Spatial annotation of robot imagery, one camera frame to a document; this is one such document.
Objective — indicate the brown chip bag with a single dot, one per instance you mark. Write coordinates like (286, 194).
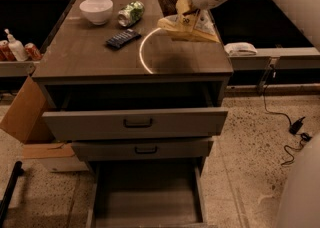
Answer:
(196, 26)

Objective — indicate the white soap dispenser bottle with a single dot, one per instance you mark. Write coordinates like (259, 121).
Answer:
(16, 47)

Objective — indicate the black pole left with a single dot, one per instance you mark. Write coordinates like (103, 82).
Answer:
(4, 203)

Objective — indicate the grey middle drawer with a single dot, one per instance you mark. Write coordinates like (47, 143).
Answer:
(143, 149)

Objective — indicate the grey bottom drawer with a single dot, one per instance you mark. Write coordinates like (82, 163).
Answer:
(163, 193)

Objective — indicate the white bowl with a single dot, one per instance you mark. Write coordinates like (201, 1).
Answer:
(97, 12)

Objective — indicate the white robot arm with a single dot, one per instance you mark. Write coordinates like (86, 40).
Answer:
(300, 201)

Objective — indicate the grey top drawer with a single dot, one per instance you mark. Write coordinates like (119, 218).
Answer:
(136, 124)

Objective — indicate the folded white cloth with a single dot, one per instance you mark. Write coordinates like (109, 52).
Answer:
(240, 49)

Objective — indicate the brown cardboard box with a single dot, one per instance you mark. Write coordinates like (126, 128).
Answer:
(24, 122)

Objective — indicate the grey drawer cabinet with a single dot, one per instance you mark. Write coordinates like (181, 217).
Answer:
(78, 55)

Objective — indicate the green crushed soda can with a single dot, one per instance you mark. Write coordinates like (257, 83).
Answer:
(131, 13)

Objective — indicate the dark blue snack bar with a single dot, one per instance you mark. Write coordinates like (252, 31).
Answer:
(121, 39)

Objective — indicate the grey drawer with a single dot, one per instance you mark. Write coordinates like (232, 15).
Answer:
(136, 124)
(143, 149)
(163, 193)

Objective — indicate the red soda can left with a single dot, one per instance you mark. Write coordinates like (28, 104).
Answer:
(5, 52)

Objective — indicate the red soda can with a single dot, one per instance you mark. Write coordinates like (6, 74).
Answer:
(33, 52)
(5, 52)

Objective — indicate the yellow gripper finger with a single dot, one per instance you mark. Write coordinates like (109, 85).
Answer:
(184, 7)

